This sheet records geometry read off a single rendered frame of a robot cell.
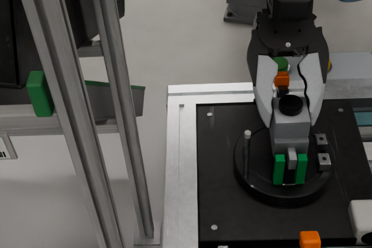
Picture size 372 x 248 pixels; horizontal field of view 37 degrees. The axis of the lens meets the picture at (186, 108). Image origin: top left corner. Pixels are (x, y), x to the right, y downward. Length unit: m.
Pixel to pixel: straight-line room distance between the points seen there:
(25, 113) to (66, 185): 0.54
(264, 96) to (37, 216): 0.42
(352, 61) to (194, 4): 0.43
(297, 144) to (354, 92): 0.24
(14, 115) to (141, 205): 0.41
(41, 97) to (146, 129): 0.61
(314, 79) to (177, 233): 0.27
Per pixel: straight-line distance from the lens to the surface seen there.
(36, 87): 0.38
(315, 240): 0.61
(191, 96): 0.89
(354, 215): 0.74
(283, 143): 0.71
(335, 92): 0.92
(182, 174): 0.80
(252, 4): 1.18
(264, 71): 0.70
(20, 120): 0.41
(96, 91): 0.61
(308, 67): 0.71
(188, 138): 0.83
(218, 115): 0.85
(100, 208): 0.49
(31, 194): 0.94
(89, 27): 0.57
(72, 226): 0.89
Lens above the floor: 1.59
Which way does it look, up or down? 46 degrees down
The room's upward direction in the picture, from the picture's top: 4 degrees counter-clockwise
